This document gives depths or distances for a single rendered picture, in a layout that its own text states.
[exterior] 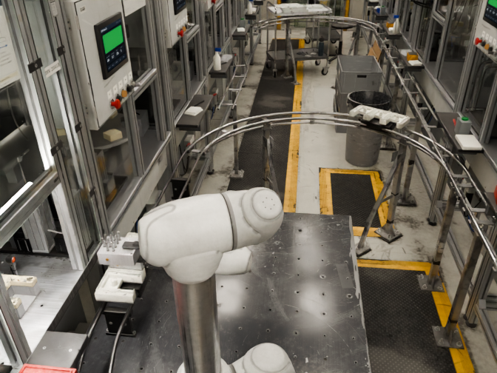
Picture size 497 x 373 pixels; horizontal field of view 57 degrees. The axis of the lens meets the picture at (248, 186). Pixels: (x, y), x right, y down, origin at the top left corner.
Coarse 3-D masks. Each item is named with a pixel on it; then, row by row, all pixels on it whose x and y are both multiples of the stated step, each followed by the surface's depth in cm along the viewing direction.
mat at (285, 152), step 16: (272, 48) 777; (272, 64) 697; (288, 64) 696; (272, 80) 634; (288, 80) 633; (256, 96) 580; (272, 96) 579; (288, 96) 578; (256, 112) 533; (272, 112) 533; (272, 128) 495; (288, 128) 495; (240, 144) 462; (256, 144) 462; (288, 144) 461; (240, 160) 433; (256, 160) 433; (288, 160) 432; (256, 176) 407; (288, 176) 406; (288, 192) 383; (288, 208) 363
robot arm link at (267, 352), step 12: (252, 348) 136; (264, 348) 134; (276, 348) 134; (240, 360) 136; (252, 360) 130; (264, 360) 130; (276, 360) 130; (288, 360) 133; (240, 372) 131; (252, 372) 129; (264, 372) 128; (276, 372) 128; (288, 372) 130
